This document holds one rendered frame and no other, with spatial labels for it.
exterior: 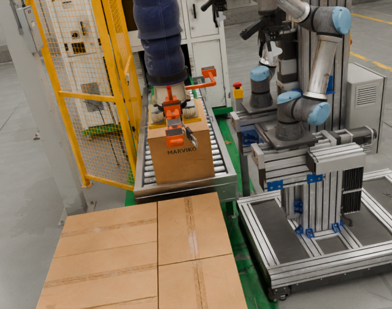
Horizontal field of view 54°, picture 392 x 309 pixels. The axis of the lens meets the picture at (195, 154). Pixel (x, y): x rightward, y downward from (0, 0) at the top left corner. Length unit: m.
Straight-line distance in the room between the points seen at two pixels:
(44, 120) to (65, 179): 0.55
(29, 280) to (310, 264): 1.98
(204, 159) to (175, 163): 0.19
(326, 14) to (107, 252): 1.65
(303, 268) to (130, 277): 1.03
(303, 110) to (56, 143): 2.08
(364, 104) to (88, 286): 1.75
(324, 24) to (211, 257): 1.26
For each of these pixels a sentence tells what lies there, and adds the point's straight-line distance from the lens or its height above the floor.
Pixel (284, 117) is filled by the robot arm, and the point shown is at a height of 1.16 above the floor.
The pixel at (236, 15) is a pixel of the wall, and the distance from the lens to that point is 11.38.
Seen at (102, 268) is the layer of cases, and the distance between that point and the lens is 2.19.
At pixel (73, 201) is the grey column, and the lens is 3.57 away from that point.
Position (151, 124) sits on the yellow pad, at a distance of 2.11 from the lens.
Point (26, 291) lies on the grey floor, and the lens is 3.13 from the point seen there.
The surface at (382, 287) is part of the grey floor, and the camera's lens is 2.75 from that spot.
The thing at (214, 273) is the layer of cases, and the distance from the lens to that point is 2.00.
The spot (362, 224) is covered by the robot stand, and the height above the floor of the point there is 0.21.
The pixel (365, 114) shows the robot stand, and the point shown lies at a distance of 2.36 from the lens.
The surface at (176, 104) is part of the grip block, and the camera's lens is 1.97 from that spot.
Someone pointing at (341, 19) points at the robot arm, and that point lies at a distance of 1.90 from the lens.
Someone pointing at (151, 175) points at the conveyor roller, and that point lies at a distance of 2.90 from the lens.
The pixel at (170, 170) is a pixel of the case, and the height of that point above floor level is 0.69.
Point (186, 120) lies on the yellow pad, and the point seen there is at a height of 1.16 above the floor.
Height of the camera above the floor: 1.96
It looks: 28 degrees down
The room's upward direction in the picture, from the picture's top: 8 degrees counter-clockwise
